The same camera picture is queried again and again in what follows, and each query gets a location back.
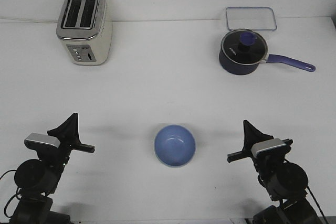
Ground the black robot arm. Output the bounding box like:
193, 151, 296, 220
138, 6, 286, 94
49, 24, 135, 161
9, 113, 95, 223
227, 120, 321, 223

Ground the clear blue-rimmed container lid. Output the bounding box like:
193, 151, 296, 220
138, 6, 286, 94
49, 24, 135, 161
225, 7, 277, 31

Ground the dark blue saucepan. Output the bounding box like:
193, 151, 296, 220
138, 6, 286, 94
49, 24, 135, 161
218, 41, 316, 75

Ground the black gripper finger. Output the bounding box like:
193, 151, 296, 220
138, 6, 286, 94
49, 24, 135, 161
246, 121, 273, 150
73, 113, 80, 143
243, 120, 249, 152
49, 115, 75, 140

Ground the green bowl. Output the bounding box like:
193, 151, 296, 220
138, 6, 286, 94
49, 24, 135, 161
156, 157, 193, 169

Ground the cream two-slot toaster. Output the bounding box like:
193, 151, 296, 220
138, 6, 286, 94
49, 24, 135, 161
56, 0, 112, 66

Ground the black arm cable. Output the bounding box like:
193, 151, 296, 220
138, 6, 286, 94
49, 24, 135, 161
0, 170, 22, 218
285, 158, 329, 224

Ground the blue bowl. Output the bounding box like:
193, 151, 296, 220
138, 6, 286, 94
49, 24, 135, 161
154, 124, 196, 167

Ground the glass pot lid blue knob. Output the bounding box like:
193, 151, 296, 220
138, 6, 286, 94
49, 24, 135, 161
220, 29, 269, 66

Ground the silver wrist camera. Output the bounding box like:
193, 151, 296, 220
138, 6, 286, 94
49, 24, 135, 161
24, 133, 60, 148
251, 138, 286, 158

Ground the white toaster power cord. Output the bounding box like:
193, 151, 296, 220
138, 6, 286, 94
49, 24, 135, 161
0, 17, 59, 24

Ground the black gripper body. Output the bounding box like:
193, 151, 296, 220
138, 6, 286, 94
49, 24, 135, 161
227, 138, 293, 172
47, 129, 95, 166

